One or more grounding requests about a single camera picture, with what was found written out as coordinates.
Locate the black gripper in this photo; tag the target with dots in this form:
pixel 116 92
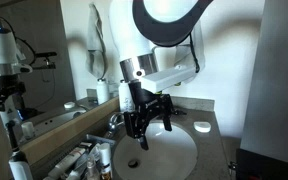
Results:
pixel 147 106

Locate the white toothpaste tube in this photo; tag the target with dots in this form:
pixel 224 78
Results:
pixel 66 163

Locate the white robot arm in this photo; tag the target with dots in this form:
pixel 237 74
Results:
pixel 137 27

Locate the white oval sink basin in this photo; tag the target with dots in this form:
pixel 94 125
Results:
pixel 172 155

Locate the chrome faucet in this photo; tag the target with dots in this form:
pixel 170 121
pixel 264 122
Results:
pixel 114 124

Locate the white spray bottle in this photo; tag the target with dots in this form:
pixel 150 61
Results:
pixel 125 97

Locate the white round soap box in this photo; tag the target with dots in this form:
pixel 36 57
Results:
pixel 203 127

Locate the wood framed mirror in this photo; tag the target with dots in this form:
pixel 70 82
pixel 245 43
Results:
pixel 10 69

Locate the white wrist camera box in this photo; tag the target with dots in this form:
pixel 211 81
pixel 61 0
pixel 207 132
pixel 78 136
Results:
pixel 164 79

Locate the wire basket of toiletries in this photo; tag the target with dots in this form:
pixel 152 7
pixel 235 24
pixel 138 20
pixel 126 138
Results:
pixel 77 170

